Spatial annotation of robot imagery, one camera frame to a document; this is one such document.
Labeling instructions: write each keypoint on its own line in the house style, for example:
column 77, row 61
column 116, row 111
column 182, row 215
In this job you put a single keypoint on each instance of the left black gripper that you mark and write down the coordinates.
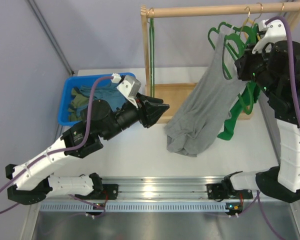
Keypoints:
column 143, row 111

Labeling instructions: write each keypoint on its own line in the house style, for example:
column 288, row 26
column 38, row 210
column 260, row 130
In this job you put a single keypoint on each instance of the wooden clothes rack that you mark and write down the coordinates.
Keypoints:
column 176, row 93

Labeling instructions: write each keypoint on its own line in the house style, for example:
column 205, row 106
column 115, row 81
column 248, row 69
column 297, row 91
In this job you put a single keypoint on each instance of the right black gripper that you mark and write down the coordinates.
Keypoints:
column 241, row 63

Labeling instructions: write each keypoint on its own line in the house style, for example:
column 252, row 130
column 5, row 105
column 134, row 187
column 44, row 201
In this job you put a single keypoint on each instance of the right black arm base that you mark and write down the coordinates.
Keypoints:
column 223, row 190

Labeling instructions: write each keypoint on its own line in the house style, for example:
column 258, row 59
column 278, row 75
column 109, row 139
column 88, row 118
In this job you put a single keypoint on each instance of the grey tank top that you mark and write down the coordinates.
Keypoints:
column 196, row 124

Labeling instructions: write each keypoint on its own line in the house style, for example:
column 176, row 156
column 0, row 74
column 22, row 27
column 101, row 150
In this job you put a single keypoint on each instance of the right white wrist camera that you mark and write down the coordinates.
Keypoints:
column 274, row 32

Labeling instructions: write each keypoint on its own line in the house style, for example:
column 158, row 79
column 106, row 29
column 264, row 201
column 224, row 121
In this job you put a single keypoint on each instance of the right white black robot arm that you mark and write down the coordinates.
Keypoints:
column 276, row 71

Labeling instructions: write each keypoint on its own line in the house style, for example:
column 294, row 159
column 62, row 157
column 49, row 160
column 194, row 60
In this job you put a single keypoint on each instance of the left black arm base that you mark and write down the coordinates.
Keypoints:
column 101, row 191

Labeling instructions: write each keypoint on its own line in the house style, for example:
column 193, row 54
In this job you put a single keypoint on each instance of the teal blue garment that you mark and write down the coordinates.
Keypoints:
column 108, row 93

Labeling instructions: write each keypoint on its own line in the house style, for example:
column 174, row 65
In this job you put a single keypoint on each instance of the green tank top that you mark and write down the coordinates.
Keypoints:
column 232, row 117

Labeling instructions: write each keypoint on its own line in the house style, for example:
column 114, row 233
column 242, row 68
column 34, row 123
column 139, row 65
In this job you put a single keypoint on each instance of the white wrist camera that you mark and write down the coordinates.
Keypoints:
column 274, row 32
column 128, row 86

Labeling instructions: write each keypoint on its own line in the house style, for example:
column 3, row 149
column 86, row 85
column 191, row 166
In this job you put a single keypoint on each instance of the blue plastic bin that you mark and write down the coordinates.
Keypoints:
column 75, row 81

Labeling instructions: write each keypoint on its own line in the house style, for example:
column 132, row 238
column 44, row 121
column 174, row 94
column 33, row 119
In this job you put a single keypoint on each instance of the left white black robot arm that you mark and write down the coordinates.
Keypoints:
column 34, row 181

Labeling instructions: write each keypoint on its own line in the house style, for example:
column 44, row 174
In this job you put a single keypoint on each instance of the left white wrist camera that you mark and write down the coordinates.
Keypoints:
column 128, row 86

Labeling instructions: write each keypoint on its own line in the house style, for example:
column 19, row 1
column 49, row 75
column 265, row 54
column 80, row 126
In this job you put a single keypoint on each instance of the perforated cable duct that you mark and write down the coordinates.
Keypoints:
column 140, row 207

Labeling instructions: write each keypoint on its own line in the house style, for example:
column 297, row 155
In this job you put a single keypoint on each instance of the olive green garment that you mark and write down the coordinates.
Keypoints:
column 80, row 99

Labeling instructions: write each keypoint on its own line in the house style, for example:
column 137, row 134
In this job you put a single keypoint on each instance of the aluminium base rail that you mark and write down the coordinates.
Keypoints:
column 136, row 188

